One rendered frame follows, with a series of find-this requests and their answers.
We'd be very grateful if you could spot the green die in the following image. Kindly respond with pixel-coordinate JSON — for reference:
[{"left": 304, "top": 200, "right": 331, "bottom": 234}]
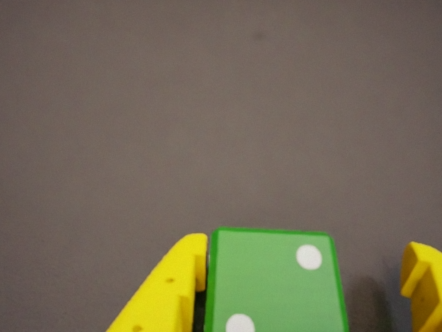
[{"left": 204, "top": 227, "right": 349, "bottom": 332}]

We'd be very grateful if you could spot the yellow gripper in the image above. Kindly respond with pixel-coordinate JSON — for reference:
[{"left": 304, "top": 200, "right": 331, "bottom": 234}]
[{"left": 107, "top": 234, "right": 442, "bottom": 332}]

